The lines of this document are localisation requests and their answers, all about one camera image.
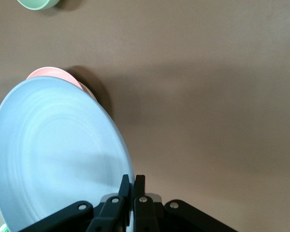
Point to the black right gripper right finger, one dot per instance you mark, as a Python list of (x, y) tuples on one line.
[(143, 212)]

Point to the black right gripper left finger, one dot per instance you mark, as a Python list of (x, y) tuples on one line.
[(112, 212)]

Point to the blue plate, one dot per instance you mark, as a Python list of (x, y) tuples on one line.
[(50, 157)]

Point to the pink plate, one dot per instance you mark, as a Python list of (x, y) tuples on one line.
[(50, 72)]

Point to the beige plate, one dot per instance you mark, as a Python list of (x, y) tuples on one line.
[(91, 93)]

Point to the green bowl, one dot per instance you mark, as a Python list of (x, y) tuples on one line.
[(38, 3)]

